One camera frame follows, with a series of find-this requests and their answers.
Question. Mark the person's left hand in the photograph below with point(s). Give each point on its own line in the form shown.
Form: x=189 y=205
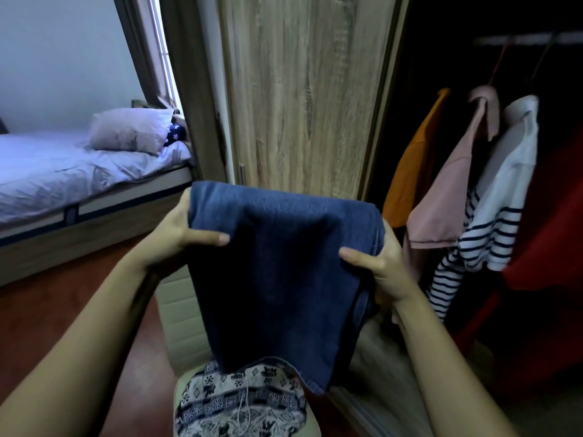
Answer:
x=166 y=241

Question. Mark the person's right hand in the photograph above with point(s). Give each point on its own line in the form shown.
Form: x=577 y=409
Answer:
x=391 y=267

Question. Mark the person's left thumb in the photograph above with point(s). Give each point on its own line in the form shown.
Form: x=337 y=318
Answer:
x=207 y=238

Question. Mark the person's right thumb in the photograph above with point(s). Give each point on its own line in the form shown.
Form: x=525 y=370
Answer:
x=360 y=259

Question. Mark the blue denim garment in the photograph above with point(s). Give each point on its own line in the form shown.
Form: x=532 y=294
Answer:
x=282 y=277

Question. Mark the person's left forearm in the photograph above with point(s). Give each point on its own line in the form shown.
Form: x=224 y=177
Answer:
x=73 y=354

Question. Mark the person's right forearm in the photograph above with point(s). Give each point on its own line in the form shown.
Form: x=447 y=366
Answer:
x=444 y=364

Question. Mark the white chair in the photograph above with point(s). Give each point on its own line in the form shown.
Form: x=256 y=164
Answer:
x=182 y=332

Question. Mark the orange hanging shirt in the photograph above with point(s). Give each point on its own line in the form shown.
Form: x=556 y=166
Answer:
x=412 y=168

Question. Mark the dark blue star-print pillow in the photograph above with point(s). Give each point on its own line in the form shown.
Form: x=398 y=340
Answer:
x=175 y=134

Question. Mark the pink hanging shirt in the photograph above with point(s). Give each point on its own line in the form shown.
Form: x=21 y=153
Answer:
x=448 y=191

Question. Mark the white pillow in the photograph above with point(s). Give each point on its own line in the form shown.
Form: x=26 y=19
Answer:
x=130 y=129

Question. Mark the white navy striped hanging shirt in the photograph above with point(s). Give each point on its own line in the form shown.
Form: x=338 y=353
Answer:
x=494 y=209

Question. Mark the white bed sheet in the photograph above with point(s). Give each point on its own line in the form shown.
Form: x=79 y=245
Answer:
x=68 y=172

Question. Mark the patterned black and white garment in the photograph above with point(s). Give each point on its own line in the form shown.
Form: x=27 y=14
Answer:
x=237 y=402

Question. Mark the wooden wardrobe door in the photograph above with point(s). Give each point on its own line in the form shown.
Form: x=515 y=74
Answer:
x=300 y=90

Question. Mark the red hanging garment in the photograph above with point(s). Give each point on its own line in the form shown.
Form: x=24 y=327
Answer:
x=546 y=250

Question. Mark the red clothes hanger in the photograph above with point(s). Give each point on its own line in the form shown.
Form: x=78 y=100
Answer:
x=498 y=63

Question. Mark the dark clothes hanger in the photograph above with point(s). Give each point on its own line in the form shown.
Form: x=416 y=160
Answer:
x=539 y=63

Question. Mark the bed with wooden frame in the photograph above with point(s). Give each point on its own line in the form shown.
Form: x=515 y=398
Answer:
x=82 y=222

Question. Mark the window frame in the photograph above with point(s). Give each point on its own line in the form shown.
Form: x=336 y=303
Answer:
x=150 y=49

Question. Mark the metal wardrobe rail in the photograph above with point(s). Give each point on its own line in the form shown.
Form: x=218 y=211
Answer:
x=528 y=38

